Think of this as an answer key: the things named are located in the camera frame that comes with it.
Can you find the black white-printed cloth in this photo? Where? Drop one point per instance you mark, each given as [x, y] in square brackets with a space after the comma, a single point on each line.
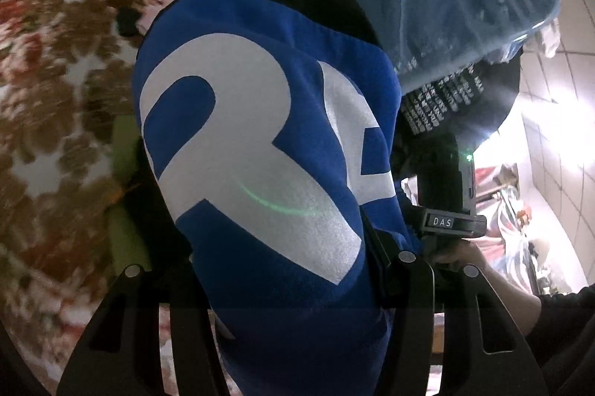
[483, 98]

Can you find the person's right hand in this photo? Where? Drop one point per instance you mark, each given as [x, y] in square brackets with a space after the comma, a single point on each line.
[506, 290]

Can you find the brown red floral blanket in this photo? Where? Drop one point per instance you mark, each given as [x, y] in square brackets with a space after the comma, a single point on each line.
[46, 145]

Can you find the bagged blue denim clothes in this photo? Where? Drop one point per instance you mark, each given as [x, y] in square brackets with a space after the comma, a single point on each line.
[465, 5]

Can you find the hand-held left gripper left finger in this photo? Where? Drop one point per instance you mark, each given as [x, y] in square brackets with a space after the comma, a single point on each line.
[125, 300]

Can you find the green cloth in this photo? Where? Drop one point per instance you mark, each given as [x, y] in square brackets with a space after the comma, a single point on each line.
[125, 233]

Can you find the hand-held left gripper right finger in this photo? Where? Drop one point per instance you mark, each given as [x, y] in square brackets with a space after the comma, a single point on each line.
[418, 284]

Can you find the blue black white-lettered hoodie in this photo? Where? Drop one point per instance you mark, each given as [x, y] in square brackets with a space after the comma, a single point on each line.
[260, 52]

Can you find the person's right forearm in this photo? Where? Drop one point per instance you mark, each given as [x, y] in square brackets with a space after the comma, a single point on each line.
[567, 331]

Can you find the pile of bagged clothes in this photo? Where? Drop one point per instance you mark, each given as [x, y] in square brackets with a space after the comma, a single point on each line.
[511, 210]

